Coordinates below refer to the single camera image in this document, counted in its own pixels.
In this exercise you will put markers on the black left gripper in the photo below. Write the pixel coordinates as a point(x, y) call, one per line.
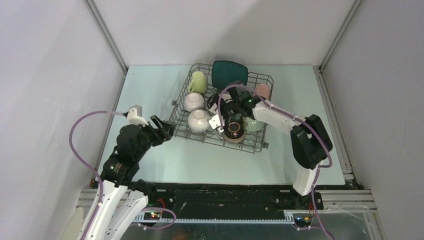
point(165, 132)

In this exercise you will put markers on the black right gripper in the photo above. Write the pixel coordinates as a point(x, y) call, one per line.
point(225, 118)

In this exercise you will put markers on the green ceramic bowl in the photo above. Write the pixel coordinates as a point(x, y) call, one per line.
point(253, 125)

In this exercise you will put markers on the pink mug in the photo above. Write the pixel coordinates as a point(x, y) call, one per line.
point(263, 90)

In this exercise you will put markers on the brown dotted bowl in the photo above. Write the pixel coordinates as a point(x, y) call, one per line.
point(234, 132)

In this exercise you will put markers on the teal square plate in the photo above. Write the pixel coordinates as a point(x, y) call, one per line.
point(225, 73)

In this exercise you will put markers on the small white bowl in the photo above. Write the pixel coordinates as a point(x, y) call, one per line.
point(193, 101)

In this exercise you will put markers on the light green mug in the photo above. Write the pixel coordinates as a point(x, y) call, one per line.
point(198, 83)

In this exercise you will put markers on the large white plate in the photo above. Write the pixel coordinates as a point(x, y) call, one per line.
point(212, 102)

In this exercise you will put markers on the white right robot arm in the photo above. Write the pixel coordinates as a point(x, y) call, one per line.
point(310, 141)

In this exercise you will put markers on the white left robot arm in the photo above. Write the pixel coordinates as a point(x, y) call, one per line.
point(116, 203)

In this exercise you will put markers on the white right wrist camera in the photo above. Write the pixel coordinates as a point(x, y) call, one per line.
point(217, 123)

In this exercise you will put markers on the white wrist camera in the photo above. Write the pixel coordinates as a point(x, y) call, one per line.
point(135, 115)
point(217, 123)

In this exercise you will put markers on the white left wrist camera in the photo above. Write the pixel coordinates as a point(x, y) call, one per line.
point(135, 115)

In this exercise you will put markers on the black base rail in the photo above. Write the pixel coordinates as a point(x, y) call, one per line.
point(222, 202)

